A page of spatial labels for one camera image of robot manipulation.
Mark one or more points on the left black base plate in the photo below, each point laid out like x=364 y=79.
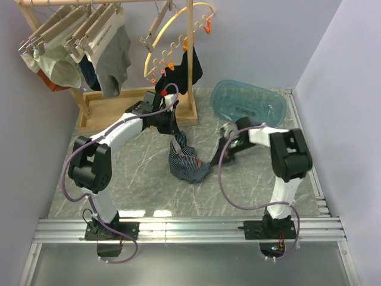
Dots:
x=96 y=232

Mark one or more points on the grey hanging underwear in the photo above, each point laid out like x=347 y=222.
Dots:
x=110 y=56

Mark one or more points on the empty beige clip hanger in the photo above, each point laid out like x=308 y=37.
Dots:
x=148 y=40

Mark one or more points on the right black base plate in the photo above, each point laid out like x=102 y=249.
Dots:
x=261 y=230

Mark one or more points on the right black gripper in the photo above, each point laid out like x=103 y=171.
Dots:
x=215 y=160

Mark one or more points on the light green hanging underwear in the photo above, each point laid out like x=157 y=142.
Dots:
x=57 y=63

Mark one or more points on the orange hanging underwear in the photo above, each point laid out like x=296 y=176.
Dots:
x=52 y=86

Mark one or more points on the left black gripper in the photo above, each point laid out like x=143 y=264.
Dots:
x=172 y=126

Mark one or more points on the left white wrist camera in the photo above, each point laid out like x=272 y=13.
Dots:
x=169 y=101

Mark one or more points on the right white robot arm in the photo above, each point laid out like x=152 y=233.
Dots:
x=290 y=160

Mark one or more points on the dark blue hanging underwear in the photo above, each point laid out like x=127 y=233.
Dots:
x=89 y=74

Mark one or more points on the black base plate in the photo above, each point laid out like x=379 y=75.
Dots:
x=96 y=232
x=261 y=230

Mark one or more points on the beige hanger with green underwear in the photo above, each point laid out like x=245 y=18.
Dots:
x=60 y=26

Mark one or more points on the blue plastic basin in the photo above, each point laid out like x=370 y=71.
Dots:
x=232 y=100

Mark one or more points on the navy striped underwear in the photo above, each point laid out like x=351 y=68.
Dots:
x=183 y=161

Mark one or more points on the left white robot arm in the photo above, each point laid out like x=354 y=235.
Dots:
x=90 y=165

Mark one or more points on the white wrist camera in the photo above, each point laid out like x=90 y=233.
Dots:
x=228 y=130
x=169 y=101

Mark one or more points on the beige hanger with grey underwear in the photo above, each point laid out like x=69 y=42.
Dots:
x=91 y=28

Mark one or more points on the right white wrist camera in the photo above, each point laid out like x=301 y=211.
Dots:
x=228 y=130

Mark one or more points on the black hanging underwear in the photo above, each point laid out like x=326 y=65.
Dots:
x=179 y=76

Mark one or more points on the yellow curved clip hanger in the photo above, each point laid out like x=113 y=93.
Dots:
x=158 y=65

